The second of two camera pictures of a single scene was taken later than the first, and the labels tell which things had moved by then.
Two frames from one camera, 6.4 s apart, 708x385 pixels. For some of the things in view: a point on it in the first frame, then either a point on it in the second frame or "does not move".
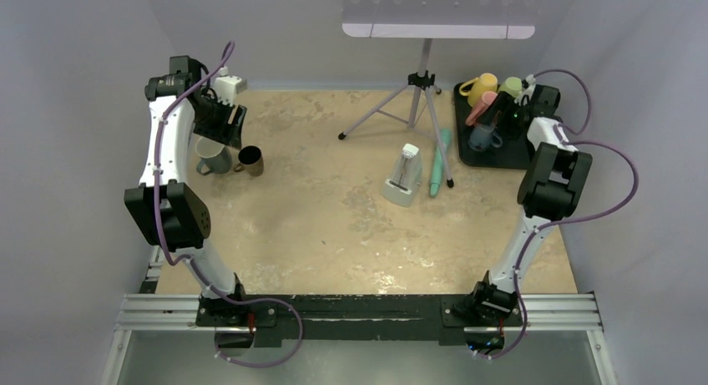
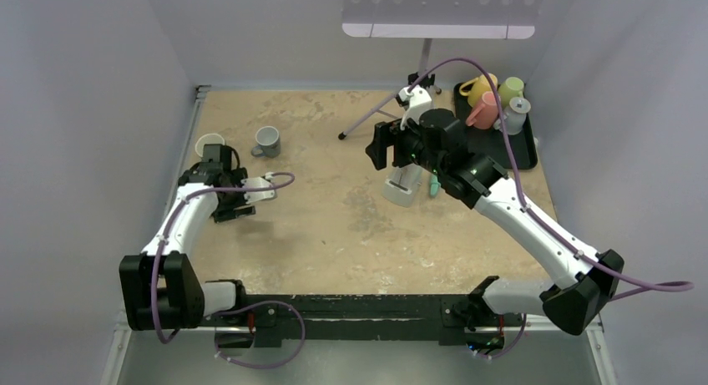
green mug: [513, 86] does not move
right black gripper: [505, 103] → [382, 139]
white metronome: [403, 185] does not move
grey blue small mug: [482, 139] → [269, 143]
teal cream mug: [214, 157] does not move
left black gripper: [225, 133] → [238, 209]
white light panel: [440, 11] does not move
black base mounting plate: [356, 319] does not move
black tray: [513, 153] does not move
